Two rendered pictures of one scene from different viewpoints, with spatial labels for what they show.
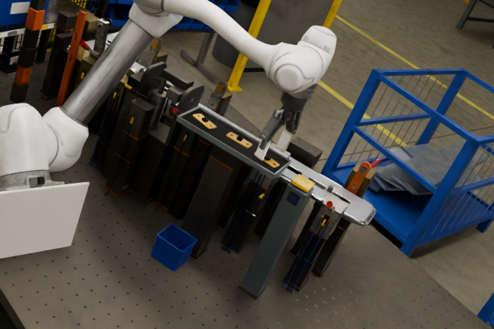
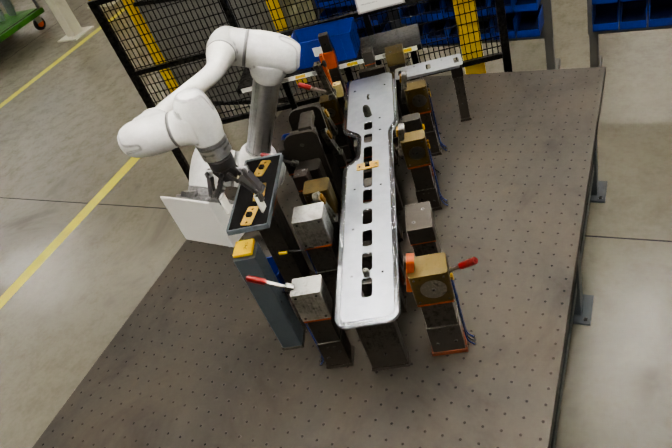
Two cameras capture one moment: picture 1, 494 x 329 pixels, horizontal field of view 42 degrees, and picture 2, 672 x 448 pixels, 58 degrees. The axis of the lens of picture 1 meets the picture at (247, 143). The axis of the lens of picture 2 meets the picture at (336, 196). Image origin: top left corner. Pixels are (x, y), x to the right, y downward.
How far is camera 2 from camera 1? 259 cm
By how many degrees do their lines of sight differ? 73
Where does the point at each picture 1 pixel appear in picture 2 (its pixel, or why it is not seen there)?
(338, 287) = (375, 393)
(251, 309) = (267, 355)
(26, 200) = (178, 205)
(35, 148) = (198, 170)
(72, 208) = (211, 218)
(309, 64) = (129, 132)
